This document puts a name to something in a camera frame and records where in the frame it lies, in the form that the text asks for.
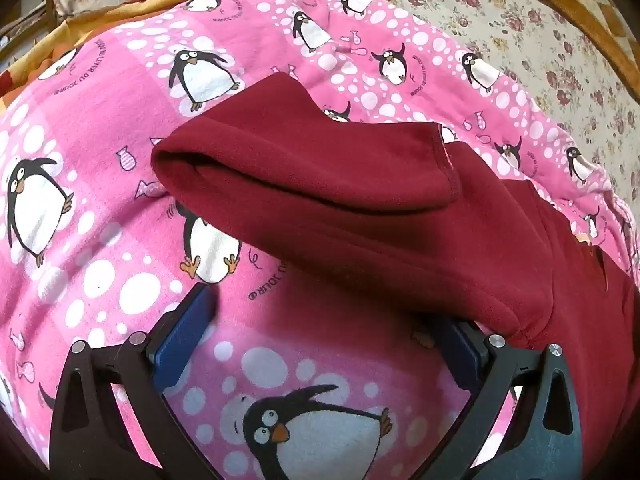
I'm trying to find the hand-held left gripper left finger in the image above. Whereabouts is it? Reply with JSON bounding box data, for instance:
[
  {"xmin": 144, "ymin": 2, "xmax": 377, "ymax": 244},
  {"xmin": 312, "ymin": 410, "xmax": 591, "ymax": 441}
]
[{"xmin": 49, "ymin": 282, "xmax": 218, "ymax": 480}]

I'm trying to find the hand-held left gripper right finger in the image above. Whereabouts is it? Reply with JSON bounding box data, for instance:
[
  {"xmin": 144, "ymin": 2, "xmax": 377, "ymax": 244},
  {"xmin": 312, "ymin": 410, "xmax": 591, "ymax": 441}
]
[{"xmin": 435, "ymin": 317, "xmax": 585, "ymax": 480}]

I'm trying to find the dark red fleece garment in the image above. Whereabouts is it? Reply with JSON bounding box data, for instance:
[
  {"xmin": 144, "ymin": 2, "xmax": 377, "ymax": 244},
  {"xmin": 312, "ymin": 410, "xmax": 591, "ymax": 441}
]
[{"xmin": 150, "ymin": 72, "xmax": 640, "ymax": 480}]

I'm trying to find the pink penguin print blanket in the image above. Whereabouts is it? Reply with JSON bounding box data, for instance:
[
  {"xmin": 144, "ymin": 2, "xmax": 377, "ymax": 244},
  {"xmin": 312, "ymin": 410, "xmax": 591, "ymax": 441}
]
[{"xmin": 0, "ymin": 0, "xmax": 640, "ymax": 480}]

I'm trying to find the red yellow printed cloth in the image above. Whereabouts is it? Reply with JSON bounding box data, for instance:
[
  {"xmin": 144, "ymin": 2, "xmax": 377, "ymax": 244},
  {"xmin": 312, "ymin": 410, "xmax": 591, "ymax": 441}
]
[{"xmin": 0, "ymin": 0, "xmax": 246, "ymax": 116}]

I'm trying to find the orange checkered cushion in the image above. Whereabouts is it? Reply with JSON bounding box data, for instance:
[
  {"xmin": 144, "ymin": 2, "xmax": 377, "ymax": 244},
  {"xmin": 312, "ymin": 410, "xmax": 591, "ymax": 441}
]
[{"xmin": 520, "ymin": 0, "xmax": 640, "ymax": 101}]

